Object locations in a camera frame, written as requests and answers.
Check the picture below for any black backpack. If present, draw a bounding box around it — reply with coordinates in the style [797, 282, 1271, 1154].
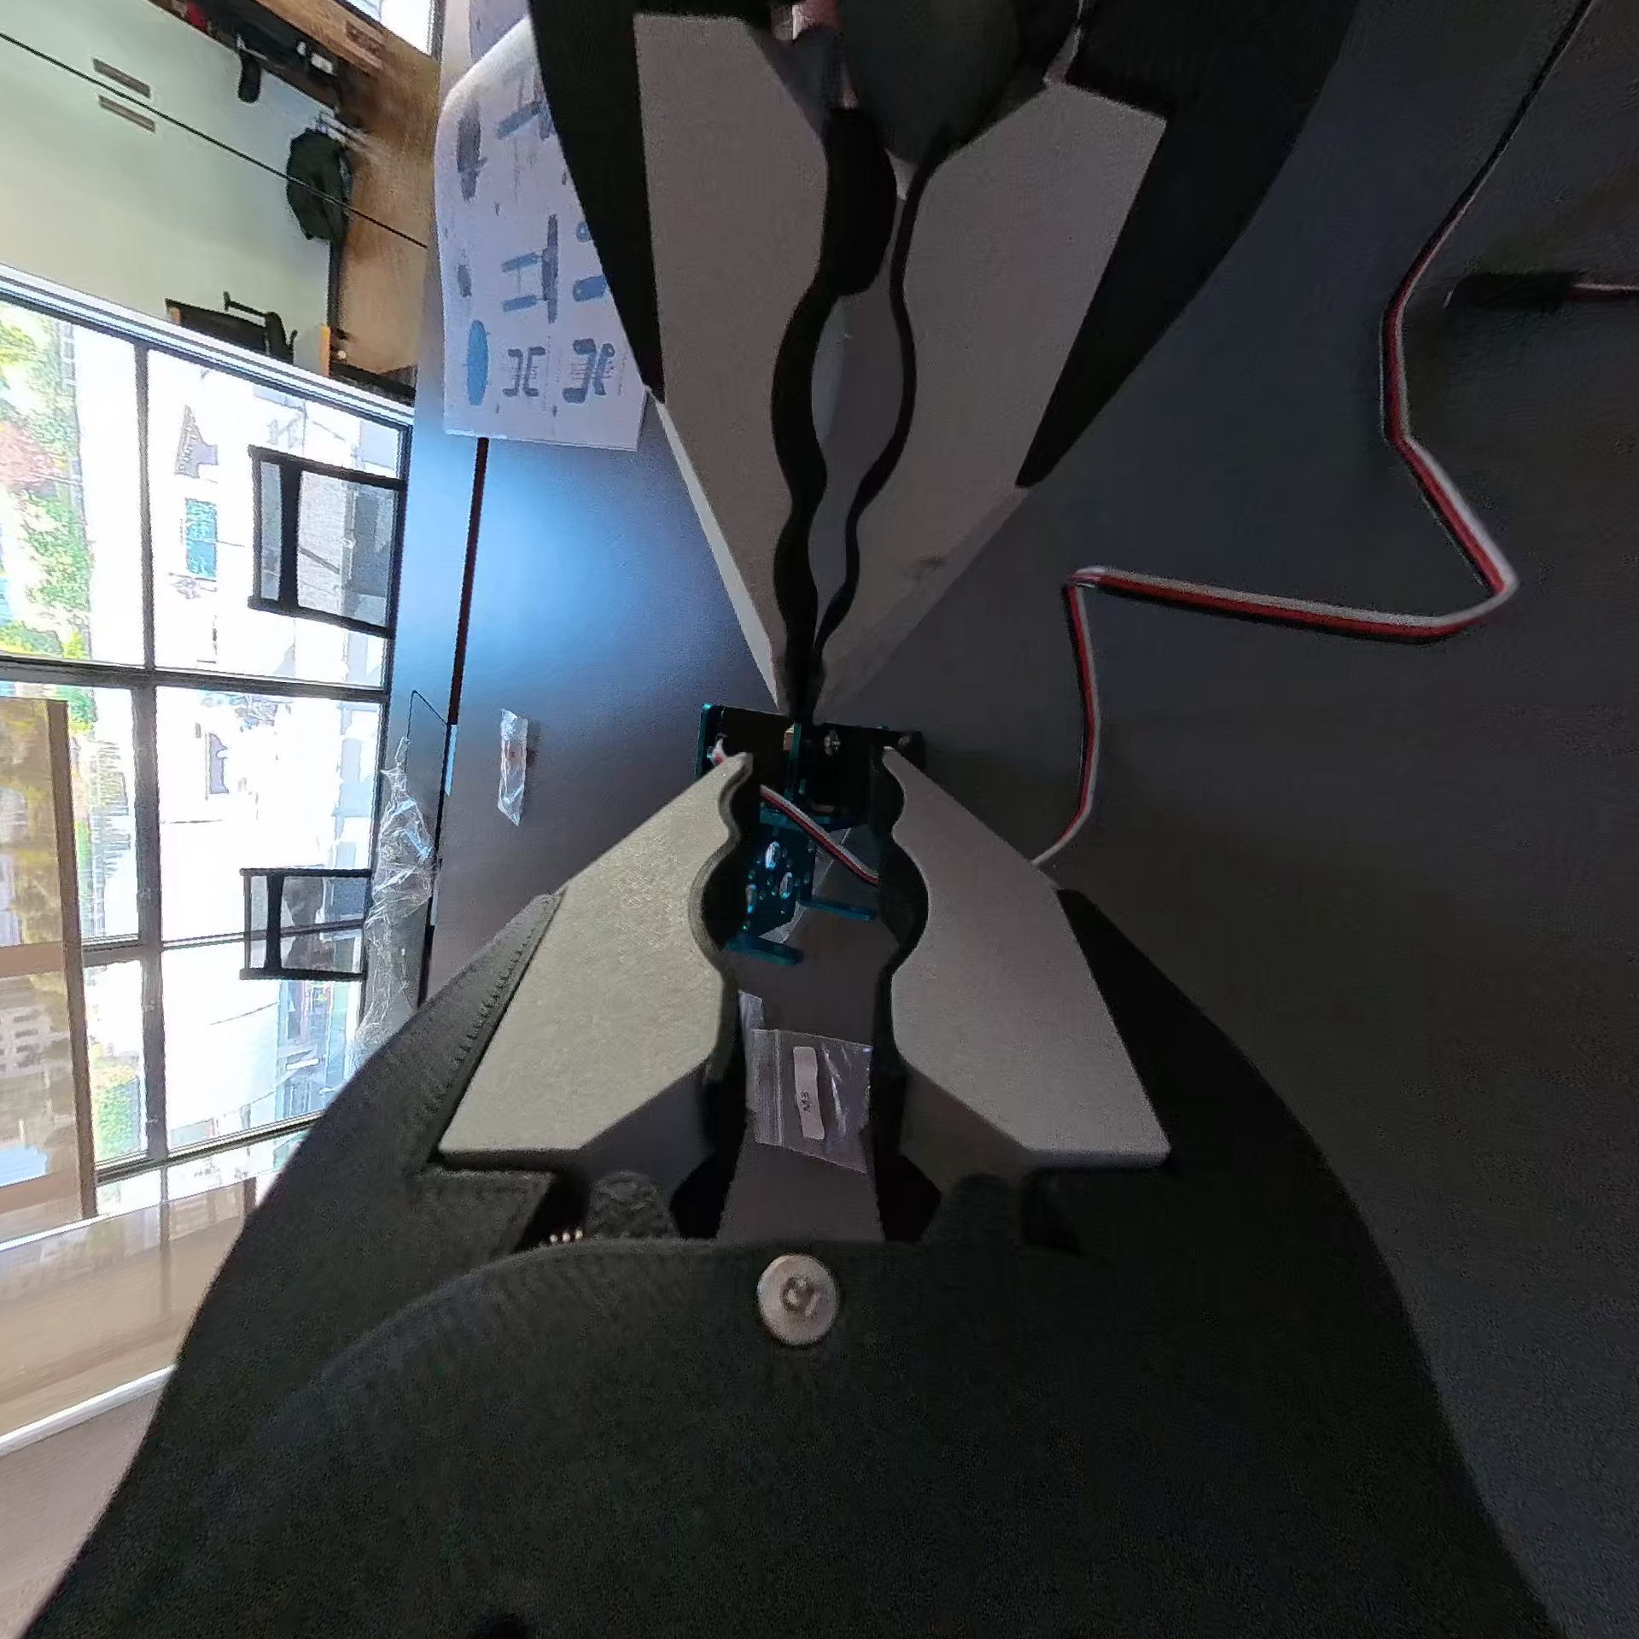
[284, 120, 356, 245]

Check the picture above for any large window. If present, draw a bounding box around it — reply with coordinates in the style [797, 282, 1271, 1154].
[0, 261, 417, 1230]

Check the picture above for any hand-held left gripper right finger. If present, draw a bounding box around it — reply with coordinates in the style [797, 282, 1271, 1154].
[873, 749, 1172, 1236]

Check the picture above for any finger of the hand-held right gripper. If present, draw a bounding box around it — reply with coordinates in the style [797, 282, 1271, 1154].
[817, 79, 1168, 704]
[633, 13, 887, 708]

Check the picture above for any clear plastic screw bag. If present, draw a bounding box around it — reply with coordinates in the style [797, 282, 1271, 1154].
[742, 1024, 873, 1172]

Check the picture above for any black mesh chair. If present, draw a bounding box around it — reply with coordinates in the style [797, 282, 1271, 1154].
[237, 866, 376, 983]
[245, 444, 407, 637]

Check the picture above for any servo with blue bracket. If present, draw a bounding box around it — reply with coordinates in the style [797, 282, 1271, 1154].
[694, 702, 926, 961]

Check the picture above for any instruction booklet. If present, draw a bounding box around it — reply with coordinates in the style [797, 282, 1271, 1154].
[434, 0, 647, 452]

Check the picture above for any red white black servo cable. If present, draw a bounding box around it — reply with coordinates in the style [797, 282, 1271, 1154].
[754, 0, 1639, 885]

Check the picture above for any dark grey desk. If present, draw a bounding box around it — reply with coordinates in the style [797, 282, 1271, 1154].
[383, 0, 1639, 1639]

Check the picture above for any crumpled clear plastic film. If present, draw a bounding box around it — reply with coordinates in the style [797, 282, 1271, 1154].
[350, 735, 450, 1090]

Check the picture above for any clear acrylic sheet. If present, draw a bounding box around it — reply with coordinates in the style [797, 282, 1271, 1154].
[403, 688, 460, 987]

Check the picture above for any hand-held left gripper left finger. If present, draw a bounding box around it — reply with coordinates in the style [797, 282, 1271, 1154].
[436, 752, 756, 1240]

